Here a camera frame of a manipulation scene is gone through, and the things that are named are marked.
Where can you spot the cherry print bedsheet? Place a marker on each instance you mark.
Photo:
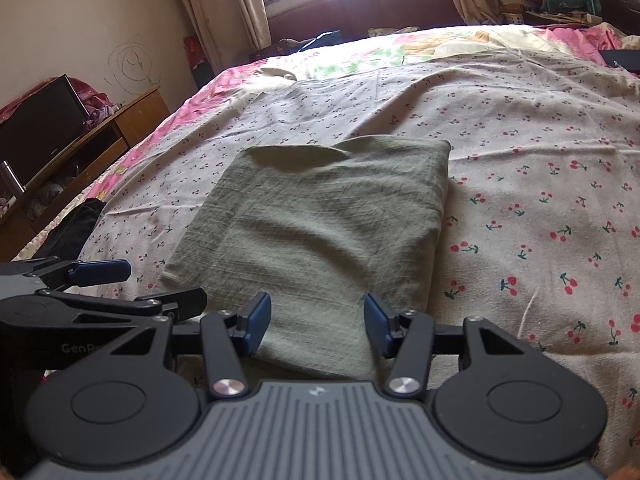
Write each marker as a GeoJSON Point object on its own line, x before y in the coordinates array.
{"type": "Point", "coordinates": [525, 160]}

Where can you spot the pink floral quilt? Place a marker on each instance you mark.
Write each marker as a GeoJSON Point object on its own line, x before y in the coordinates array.
{"type": "Point", "coordinates": [400, 47]}

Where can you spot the dark garment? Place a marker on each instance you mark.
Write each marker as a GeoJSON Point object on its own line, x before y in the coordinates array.
{"type": "Point", "coordinates": [72, 230]}

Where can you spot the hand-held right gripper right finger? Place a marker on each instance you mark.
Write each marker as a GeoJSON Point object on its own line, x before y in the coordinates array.
{"type": "Point", "coordinates": [376, 322]}

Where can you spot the dark blue bag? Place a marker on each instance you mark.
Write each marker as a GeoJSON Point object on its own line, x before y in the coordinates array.
{"type": "Point", "coordinates": [322, 40]}

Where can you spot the yellowish plastic bag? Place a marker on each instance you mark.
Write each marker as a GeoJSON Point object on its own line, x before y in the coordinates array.
{"type": "Point", "coordinates": [395, 30]}

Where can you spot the red bag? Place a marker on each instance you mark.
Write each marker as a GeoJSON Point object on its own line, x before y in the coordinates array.
{"type": "Point", "coordinates": [197, 57]}

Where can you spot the green pants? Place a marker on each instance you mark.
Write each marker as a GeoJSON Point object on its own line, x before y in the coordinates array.
{"type": "Point", "coordinates": [320, 230]}

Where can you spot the black television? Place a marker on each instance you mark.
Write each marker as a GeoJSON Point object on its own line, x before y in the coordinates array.
{"type": "Point", "coordinates": [40, 130]}

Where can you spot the wooden cabinet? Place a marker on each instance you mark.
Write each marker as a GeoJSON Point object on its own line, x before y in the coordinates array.
{"type": "Point", "coordinates": [135, 120]}

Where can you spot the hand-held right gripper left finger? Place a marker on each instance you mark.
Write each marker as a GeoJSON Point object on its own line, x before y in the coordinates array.
{"type": "Point", "coordinates": [257, 320]}

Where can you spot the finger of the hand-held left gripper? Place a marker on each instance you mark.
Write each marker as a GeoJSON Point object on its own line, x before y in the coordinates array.
{"type": "Point", "coordinates": [170, 305]}
{"type": "Point", "coordinates": [100, 272]}

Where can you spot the pink cloth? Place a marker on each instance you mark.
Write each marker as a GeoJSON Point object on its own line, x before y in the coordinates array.
{"type": "Point", "coordinates": [92, 102]}

